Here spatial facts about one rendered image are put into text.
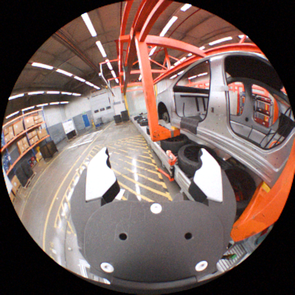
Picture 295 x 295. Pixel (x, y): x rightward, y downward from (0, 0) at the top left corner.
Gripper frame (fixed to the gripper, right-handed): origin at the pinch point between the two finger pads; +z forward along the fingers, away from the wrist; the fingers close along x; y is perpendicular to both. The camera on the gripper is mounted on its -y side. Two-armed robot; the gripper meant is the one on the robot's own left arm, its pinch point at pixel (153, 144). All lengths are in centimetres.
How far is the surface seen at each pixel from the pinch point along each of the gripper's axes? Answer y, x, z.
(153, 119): 23, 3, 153
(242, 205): 62, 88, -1
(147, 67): -75, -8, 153
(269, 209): 20, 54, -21
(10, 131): -106, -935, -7
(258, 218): 30, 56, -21
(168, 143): 71, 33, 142
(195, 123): 20, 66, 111
